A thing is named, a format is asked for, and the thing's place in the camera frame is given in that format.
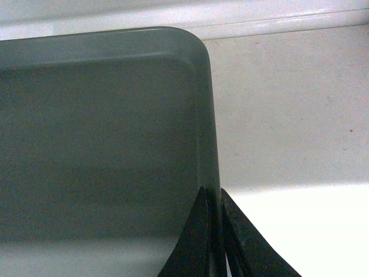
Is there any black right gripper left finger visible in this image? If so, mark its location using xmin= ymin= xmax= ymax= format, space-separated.
xmin=158 ymin=187 xmax=211 ymax=277

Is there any grey-silver rectangular tray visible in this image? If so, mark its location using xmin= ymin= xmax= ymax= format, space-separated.
xmin=1 ymin=27 xmax=227 ymax=276

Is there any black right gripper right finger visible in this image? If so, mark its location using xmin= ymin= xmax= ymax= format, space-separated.
xmin=221 ymin=189 xmax=300 ymax=277

